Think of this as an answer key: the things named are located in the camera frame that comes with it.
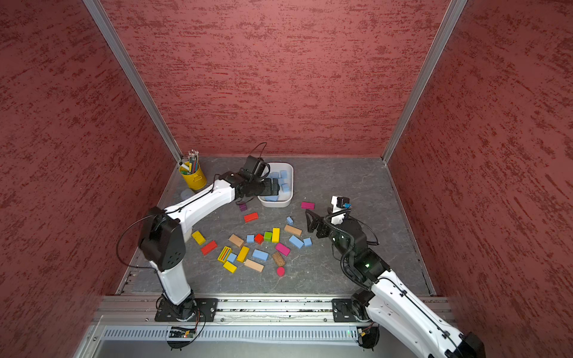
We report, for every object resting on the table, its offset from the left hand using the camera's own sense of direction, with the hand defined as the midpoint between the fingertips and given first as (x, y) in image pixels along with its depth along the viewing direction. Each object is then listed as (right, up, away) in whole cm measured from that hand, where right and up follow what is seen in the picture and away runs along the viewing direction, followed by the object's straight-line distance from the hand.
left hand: (268, 191), depth 89 cm
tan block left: (-13, -20, 0) cm, 24 cm away
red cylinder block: (+6, -30, -5) cm, 31 cm away
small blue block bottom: (-14, -26, -3) cm, 29 cm away
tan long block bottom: (-5, -28, -5) cm, 29 cm away
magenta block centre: (+6, -23, 0) cm, 24 cm away
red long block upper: (-9, -12, +9) cm, 17 cm away
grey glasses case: (-41, -2, +14) cm, 43 cm away
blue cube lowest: (+6, +1, +14) cm, 16 cm away
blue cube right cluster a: (+16, -21, +1) cm, 26 cm away
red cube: (-4, -20, +1) cm, 20 cm away
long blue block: (0, -4, +14) cm, 14 cm away
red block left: (-24, -23, -1) cm, 33 cm away
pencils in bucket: (-37, +11, +11) cm, 40 cm away
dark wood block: (+4, -27, -4) cm, 27 cm away
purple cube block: (-13, -8, +11) cm, 18 cm away
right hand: (+18, -7, -13) cm, 23 cm away
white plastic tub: (+6, -4, +9) cm, 12 cm away
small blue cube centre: (+9, -13, +6) cm, 17 cm away
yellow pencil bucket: (-36, +4, +13) cm, 38 cm away
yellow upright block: (+3, -19, +2) cm, 19 cm away
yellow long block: (-10, -25, -2) cm, 27 cm away
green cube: (-1, -19, +1) cm, 19 cm away
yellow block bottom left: (-14, -29, -5) cm, 33 cm away
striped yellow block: (-17, -24, -4) cm, 30 cm away
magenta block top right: (+17, -7, +13) cm, 23 cm away
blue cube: (+5, +8, +21) cm, 23 cm away
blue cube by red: (-8, -20, +2) cm, 21 cm away
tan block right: (+10, -17, +4) cm, 20 cm away
